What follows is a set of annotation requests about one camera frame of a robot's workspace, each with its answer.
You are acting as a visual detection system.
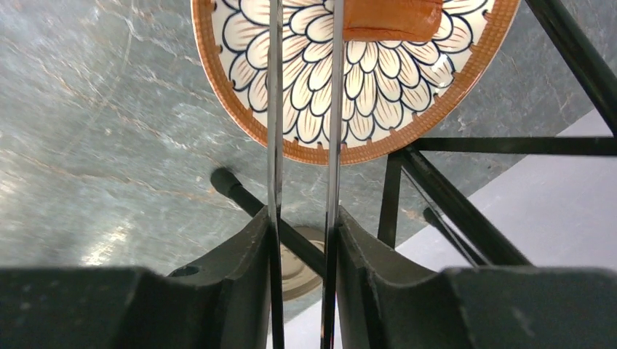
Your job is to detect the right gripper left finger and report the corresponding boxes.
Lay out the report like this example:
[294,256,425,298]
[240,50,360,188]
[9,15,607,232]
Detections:
[1,210,270,348]

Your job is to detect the metal tongs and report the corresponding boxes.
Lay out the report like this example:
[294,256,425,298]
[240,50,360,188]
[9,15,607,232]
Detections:
[267,0,345,348]

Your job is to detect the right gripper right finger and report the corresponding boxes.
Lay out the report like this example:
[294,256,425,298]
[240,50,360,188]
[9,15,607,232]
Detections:
[336,209,616,348]

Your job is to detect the small sausage piece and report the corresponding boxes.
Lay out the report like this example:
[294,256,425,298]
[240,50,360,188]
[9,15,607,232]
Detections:
[343,0,443,42]

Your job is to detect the patterned orange plate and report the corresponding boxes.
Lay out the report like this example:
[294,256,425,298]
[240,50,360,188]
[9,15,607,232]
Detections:
[191,1,520,164]

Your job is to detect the right brown lid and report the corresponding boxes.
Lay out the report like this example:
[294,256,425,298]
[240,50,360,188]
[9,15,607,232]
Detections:
[280,227,325,302]

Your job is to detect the black music stand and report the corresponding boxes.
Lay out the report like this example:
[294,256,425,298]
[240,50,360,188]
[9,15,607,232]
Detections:
[210,0,617,279]

